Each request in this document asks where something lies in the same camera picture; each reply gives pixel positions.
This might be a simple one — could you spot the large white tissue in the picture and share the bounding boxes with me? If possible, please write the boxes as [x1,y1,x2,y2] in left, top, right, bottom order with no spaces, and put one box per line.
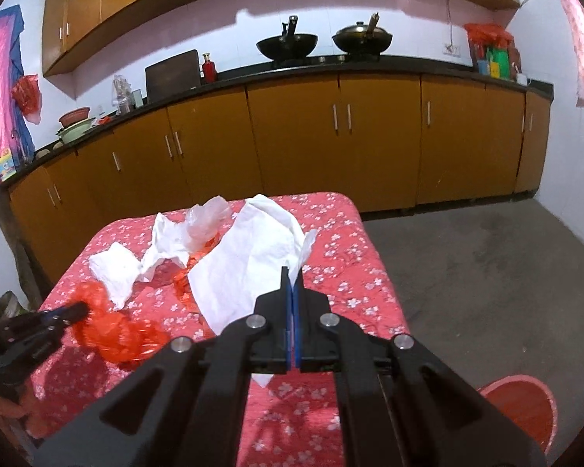
[187,195,318,389]

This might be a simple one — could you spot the dark wooden cutting board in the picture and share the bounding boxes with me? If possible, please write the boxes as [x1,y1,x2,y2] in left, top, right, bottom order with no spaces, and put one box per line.
[145,49,200,103]

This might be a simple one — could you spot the red floral tablecloth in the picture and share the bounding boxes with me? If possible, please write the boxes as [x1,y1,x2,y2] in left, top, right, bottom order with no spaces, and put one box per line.
[26,192,412,467]

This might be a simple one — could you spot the black lidded wok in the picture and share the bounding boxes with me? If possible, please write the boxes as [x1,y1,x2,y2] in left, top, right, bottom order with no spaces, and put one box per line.
[332,12,394,54]

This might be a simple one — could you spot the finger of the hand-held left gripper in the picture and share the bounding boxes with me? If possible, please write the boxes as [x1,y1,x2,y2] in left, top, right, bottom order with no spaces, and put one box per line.
[7,309,86,347]
[39,300,89,318]

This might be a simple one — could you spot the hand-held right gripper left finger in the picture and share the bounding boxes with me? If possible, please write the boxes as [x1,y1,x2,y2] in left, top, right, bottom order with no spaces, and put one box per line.
[32,267,294,467]

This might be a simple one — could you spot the green carton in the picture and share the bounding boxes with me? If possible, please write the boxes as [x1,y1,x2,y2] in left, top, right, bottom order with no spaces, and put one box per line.
[487,47,511,79]

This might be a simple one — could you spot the black open wok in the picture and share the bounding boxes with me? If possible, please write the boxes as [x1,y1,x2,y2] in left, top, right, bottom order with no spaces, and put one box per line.
[256,16,319,62]

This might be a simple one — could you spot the small red plastic bag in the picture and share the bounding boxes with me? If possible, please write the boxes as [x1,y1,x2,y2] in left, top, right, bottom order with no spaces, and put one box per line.
[172,236,221,311]

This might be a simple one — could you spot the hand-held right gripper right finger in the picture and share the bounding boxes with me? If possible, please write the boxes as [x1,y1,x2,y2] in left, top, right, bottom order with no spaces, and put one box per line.
[292,273,549,467]

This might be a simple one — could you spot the person's left forearm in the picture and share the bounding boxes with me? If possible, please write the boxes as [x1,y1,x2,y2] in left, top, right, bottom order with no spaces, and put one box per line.
[0,386,44,437]

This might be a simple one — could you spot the black kitchen countertop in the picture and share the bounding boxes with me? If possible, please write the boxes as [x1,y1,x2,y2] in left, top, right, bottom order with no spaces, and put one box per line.
[0,53,554,186]

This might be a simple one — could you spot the red lined waste basket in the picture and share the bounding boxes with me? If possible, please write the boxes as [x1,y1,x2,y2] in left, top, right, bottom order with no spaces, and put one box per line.
[477,374,559,454]

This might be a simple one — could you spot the plastic wrapped utensil holder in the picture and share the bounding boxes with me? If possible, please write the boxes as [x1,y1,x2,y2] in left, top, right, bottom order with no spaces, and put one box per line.
[113,74,134,116]

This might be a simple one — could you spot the black gas hob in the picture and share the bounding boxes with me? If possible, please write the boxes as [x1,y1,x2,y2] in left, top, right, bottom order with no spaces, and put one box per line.
[267,53,385,69]

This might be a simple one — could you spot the large red plastic bag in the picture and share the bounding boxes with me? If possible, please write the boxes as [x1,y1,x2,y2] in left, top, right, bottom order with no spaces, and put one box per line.
[72,281,170,367]

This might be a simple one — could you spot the wooden base cabinets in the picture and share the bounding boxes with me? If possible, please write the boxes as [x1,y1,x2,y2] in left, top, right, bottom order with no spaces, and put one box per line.
[7,70,552,283]

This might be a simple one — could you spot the red brown basin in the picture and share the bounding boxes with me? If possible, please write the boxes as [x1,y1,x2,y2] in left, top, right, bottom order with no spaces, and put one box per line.
[58,107,91,128]

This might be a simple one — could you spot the crumpled red plastic bag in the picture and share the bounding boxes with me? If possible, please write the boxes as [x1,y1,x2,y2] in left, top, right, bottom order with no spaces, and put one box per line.
[464,23,515,48]

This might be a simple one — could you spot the dark wooden post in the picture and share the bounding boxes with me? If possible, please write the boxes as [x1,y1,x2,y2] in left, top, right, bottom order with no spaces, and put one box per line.
[0,190,46,312]

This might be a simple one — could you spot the green basin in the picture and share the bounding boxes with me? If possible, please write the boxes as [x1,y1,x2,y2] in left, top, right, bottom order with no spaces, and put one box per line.
[56,119,96,145]

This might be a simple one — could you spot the clear plastic bag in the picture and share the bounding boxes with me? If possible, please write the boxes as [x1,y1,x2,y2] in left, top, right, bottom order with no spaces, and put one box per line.
[185,196,232,249]

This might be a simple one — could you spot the hanging red plastic bag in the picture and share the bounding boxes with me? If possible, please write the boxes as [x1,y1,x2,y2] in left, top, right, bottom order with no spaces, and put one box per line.
[11,75,42,125]

